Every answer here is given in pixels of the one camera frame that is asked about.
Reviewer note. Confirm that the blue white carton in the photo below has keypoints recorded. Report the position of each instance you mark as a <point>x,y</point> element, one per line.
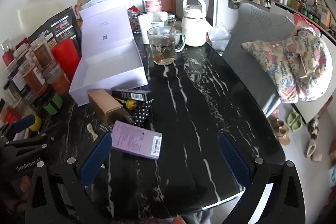
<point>160,18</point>

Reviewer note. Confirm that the black polka dot hair clip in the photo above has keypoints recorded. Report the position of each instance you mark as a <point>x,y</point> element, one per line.
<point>141,115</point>

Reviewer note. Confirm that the yellow green lollipop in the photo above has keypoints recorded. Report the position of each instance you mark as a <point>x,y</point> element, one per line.
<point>130,104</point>

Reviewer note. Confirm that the row of small bottles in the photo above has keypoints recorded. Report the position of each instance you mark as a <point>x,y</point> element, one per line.
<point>302,5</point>

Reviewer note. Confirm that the lavender gift box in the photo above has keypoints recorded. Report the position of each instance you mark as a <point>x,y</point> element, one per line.
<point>110,66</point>

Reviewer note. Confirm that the floral patterned cushion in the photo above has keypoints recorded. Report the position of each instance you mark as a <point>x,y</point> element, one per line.
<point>291,66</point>

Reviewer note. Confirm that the orange sauce jar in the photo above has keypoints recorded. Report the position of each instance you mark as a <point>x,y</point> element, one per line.
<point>59,82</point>
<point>34,82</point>

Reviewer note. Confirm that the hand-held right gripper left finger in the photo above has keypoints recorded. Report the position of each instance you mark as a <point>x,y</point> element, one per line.
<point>95,158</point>

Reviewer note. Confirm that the cream hair claw clip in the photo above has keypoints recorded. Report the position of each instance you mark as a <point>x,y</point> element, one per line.
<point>92,132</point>

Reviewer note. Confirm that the brown slipper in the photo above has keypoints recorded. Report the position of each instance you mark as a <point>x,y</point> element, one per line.
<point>283,136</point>
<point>277,124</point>

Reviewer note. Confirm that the white frosted tube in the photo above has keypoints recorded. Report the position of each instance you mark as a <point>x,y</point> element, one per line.
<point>145,28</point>

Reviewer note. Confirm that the red canister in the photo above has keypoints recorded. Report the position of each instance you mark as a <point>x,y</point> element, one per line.
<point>65,57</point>

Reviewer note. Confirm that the black snack bag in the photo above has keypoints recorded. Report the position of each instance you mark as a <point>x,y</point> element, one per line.
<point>61,26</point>

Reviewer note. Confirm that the person's left hand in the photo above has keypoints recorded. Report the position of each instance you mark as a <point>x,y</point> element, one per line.
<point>23,184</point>

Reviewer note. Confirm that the tall clear jar brown granules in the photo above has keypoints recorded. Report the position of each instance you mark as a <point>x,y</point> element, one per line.
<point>43,53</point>

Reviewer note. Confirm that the black lip gloss box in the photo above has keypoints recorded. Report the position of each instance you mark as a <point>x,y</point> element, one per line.
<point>131,95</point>

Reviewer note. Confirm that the small gold box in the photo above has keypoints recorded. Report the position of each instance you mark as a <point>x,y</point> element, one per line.
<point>105,106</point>

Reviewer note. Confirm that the green labelled black jar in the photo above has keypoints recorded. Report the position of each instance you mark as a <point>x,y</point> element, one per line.
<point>53,104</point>

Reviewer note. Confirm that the green slipper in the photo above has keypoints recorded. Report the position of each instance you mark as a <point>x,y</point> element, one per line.
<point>291,117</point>
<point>299,123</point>

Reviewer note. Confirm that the black white checked scrunchie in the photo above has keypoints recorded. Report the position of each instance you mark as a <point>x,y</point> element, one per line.
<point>106,127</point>

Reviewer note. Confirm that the glass mug with tea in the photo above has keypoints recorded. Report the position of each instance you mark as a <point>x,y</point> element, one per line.
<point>161,47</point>

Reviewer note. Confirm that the purple box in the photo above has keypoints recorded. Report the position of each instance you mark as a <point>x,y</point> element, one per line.
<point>135,138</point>

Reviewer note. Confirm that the beige plush slipper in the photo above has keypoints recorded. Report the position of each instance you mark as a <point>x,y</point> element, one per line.
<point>313,150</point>

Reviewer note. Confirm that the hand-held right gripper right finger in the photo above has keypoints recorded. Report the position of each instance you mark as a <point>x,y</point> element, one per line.
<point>233,161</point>

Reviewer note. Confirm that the white kettle bottle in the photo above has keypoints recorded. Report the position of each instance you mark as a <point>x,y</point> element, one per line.
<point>193,29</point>

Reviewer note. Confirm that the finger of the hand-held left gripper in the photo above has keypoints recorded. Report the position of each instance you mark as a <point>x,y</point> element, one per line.
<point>23,123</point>
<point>39,141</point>

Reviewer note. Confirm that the clear plastic bag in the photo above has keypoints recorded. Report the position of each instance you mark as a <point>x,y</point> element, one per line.
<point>219,36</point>

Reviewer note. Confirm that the thin stirring stick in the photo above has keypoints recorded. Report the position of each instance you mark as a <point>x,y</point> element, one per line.
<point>172,26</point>

